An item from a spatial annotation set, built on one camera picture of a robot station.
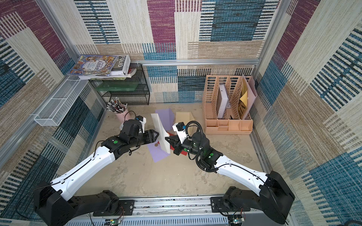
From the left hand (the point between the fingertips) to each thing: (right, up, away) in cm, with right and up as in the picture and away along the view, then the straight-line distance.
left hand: (155, 133), depth 79 cm
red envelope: (+10, -5, -10) cm, 15 cm away
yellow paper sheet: (+53, +21, +10) cm, 58 cm away
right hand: (+7, -1, -9) cm, 11 cm away
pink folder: (+56, +23, +6) cm, 61 cm away
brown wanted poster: (+56, +15, +18) cm, 60 cm away
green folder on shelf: (-32, +31, +24) cm, 51 cm away
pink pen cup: (-28, +9, +24) cm, 38 cm away
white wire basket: (-49, +15, -5) cm, 51 cm away
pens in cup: (-30, +17, +18) cm, 39 cm away
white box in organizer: (+43, +19, +18) cm, 50 cm away
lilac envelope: (-1, -15, +15) cm, 21 cm away
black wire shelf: (-20, +26, +40) cm, 52 cm away
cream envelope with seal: (+17, +9, +33) cm, 38 cm away
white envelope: (+5, +2, -7) cm, 9 cm away
